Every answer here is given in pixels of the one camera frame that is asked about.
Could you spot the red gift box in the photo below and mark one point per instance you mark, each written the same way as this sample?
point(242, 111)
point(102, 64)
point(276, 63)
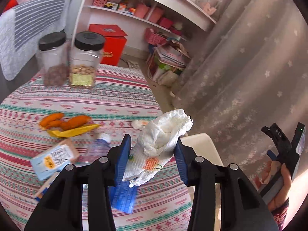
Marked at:
point(115, 40)

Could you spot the large white tissue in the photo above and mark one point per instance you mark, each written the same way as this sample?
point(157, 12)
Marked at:
point(155, 146)

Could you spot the patterned handmade tablecloth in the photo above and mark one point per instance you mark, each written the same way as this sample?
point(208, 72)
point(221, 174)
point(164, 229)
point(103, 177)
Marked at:
point(120, 95)

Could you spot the milk carton light blue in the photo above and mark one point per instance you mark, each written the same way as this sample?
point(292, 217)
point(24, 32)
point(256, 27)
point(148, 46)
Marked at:
point(54, 159)

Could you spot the stack of papers and boxes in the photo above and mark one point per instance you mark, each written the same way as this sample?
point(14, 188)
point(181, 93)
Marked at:
point(166, 62)

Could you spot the person's right hand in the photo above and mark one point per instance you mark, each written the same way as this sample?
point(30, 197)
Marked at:
point(274, 185)

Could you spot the grey striped quilt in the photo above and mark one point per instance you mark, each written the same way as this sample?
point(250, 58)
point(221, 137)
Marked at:
point(21, 28)

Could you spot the yellow snack wrapper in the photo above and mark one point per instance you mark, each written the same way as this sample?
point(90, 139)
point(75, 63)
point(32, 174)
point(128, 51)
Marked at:
point(72, 132)

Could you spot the pink basket on floor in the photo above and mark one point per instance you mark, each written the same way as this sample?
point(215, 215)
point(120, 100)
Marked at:
point(153, 38)

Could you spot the orange peel piece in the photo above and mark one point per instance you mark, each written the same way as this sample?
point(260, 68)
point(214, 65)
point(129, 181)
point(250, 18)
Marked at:
point(53, 120)
point(75, 122)

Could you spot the clear plastic water bottle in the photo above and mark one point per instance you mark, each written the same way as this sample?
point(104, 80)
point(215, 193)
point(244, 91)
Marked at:
point(97, 148)

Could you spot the white pink shelf unit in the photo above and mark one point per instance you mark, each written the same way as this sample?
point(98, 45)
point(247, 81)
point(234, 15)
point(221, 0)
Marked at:
point(179, 19)

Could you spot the tall blue carton box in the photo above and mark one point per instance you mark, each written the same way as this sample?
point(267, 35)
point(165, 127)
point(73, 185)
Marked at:
point(122, 197)

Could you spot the blue flat snack box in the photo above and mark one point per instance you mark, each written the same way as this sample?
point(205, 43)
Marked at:
point(41, 192)

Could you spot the floral lace curtain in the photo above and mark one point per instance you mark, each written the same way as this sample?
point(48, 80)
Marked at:
point(250, 72)

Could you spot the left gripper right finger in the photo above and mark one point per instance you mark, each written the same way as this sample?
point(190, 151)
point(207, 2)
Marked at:
point(242, 208)

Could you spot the small crumpled tissue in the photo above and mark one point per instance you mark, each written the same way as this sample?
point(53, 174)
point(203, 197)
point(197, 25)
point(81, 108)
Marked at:
point(139, 124)

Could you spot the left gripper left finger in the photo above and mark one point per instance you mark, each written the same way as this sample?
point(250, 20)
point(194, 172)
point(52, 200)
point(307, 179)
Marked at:
point(61, 206)

